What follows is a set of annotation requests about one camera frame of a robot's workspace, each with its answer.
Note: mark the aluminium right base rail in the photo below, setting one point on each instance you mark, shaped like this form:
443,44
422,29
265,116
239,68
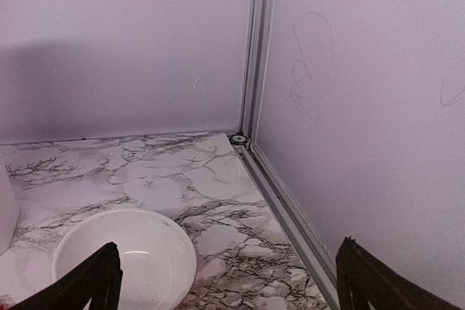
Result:
307,246

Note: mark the white plastic waste bin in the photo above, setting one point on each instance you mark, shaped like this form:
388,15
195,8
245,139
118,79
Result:
9,211

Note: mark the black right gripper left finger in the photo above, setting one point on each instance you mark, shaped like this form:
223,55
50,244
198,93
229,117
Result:
94,284

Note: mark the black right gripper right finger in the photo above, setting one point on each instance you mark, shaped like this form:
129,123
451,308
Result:
364,282

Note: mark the white and orange bowl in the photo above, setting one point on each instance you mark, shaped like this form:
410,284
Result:
158,258

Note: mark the right aluminium corner post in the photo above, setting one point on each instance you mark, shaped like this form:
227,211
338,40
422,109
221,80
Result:
258,41

